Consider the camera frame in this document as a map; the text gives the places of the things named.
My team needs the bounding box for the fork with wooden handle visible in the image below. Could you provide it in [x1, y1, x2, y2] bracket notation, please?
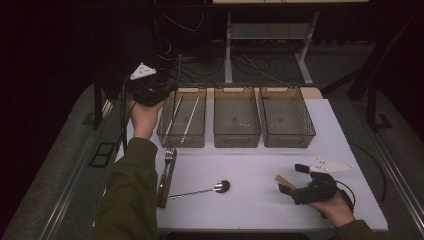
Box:
[156, 147, 178, 209]

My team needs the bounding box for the metal floor rail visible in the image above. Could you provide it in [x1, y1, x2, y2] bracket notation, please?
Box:
[368, 128, 424, 234]
[39, 99, 114, 240]

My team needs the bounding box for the hanging white cable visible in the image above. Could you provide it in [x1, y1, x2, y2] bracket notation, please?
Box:
[162, 12, 205, 33]

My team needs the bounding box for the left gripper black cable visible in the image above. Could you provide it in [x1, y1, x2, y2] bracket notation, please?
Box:
[119, 75, 140, 155]

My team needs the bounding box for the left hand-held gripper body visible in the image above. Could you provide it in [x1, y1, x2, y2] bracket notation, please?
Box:
[128, 61, 168, 108]

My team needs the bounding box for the black metal stand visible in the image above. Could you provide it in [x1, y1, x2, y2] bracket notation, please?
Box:
[83, 71, 113, 131]
[365, 49, 394, 133]

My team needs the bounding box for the person's left hand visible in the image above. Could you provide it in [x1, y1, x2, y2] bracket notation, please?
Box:
[128, 98, 168, 141]

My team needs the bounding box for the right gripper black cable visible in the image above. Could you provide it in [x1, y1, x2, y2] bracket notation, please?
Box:
[334, 179, 356, 213]

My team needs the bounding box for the thin black floor cable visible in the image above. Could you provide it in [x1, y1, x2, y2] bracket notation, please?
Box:
[348, 141, 388, 205]

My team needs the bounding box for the person's right hand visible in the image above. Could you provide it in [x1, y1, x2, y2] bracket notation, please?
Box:
[307, 192, 357, 228]

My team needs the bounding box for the tangle of floor cables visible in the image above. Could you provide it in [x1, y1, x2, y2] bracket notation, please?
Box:
[156, 33, 294, 87]

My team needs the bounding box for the metal spoon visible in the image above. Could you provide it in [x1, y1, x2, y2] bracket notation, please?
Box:
[168, 179, 231, 201]

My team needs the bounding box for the white metal frame desk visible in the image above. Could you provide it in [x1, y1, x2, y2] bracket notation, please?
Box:
[212, 0, 370, 86]

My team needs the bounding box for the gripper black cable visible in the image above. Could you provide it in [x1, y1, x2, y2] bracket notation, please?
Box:
[119, 75, 140, 155]
[334, 179, 356, 213]

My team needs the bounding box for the brown card piece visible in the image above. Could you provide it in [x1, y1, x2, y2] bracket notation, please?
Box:
[274, 174, 296, 190]

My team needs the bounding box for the translucent brown plastic bin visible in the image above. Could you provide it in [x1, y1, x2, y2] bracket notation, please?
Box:
[259, 83, 317, 149]
[213, 83, 262, 149]
[156, 83, 208, 149]

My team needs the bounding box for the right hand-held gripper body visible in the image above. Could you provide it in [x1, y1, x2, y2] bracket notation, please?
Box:
[291, 157, 355, 206]

